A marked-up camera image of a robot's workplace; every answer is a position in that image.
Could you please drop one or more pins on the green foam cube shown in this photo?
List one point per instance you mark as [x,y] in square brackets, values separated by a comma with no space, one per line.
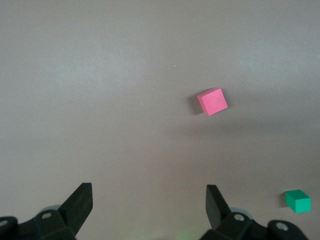
[300,203]

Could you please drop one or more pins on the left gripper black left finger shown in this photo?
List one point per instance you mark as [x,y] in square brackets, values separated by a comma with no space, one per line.
[75,210]

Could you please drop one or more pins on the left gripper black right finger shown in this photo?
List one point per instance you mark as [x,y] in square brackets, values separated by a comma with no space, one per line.
[217,210]

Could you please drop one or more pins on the pink foam cube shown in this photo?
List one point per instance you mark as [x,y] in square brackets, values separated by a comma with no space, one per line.
[213,102]

